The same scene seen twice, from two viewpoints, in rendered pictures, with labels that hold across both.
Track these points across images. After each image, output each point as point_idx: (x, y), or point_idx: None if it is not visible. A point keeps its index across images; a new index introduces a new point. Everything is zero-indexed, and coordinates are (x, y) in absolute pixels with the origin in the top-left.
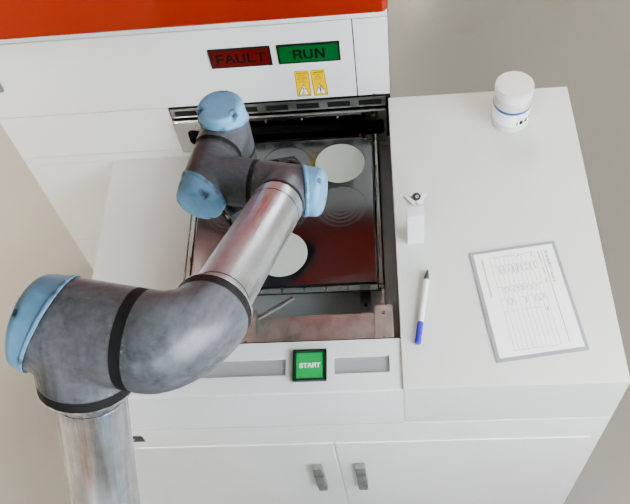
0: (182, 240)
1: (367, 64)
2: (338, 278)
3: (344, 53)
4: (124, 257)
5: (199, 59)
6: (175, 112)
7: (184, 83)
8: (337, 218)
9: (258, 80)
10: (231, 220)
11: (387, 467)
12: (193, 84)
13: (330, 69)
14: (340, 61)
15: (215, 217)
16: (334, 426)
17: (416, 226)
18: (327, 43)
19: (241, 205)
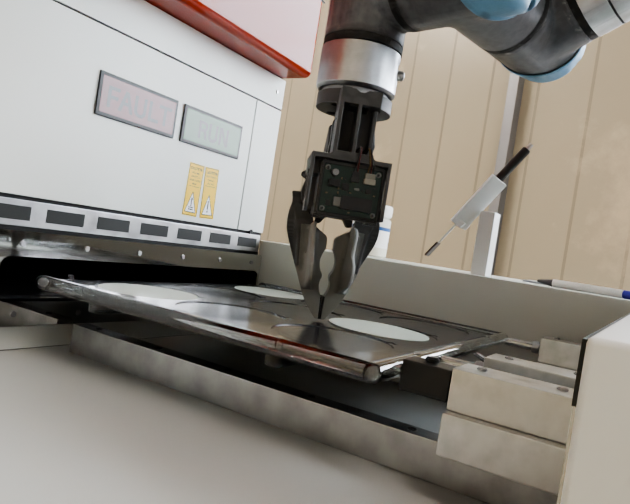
0: (125, 421)
1: (255, 177)
2: (468, 335)
3: (241, 150)
4: None
5: (81, 85)
6: None
7: (35, 131)
8: (358, 312)
9: (146, 165)
10: (387, 179)
11: None
12: (50, 139)
13: (224, 173)
14: (235, 162)
15: (537, 3)
16: None
17: (494, 237)
18: (233, 125)
19: (538, 7)
